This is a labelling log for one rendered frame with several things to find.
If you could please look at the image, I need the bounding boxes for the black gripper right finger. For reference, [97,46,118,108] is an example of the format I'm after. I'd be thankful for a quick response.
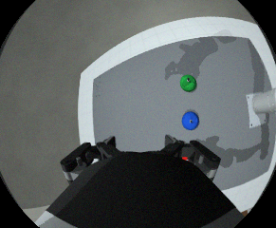
[153,135,221,181]

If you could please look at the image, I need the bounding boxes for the green dome bell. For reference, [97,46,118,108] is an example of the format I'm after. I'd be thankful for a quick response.
[180,75,196,92]

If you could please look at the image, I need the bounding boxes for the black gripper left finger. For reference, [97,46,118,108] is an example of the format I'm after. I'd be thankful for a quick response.
[60,136,127,184]

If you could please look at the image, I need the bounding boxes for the blue dome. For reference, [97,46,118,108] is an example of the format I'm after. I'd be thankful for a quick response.
[182,111,199,130]

